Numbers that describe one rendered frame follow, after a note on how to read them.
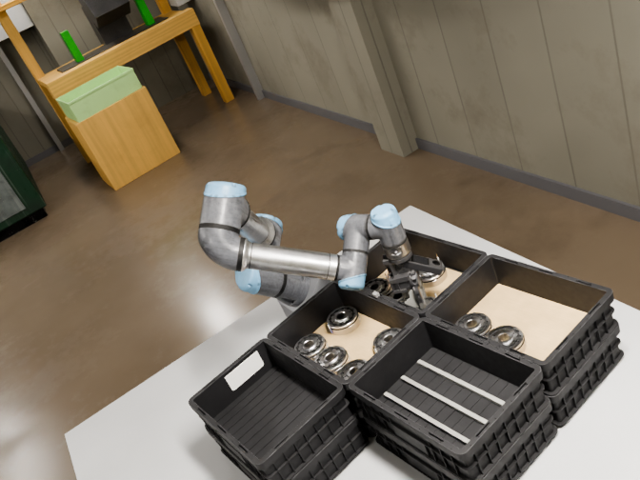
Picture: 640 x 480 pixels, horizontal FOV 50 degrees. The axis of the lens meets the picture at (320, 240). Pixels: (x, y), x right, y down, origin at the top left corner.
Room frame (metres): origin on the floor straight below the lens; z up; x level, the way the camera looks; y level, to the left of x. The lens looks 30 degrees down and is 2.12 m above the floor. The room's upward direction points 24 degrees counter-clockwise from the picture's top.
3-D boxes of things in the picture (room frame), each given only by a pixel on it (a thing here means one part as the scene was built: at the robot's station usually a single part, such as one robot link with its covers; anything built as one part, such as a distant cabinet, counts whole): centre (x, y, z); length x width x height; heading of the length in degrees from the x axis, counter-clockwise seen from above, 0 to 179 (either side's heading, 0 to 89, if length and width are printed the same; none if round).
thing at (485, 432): (1.24, -0.13, 0.92); 0.40 x 0.30 x 0.02; 27
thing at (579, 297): (1.38, -0.40, 0.87); 0.40 x 0.30 x 0.11; 27
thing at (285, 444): (1.46, 0.32, 0.92); 0.40 x 0.30 x 0.02; 27
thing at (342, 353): (1.57, 0.11, 0.86); 0.10 x 0.10 x 0.01
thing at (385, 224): (1.64, -0.19, 1.15); 0.09 x 0.08 x 0.11; 49
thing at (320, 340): (1.67, 0.16, 0.86); 0.10 x 0.10 x 0.01
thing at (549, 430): (1.24, -0.13, 0.76); 0.40 x 0.30 x 0.12; 27
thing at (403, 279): (1.64, -0.18, 0.99); 0.09 x 0.08 x 0.12; 71
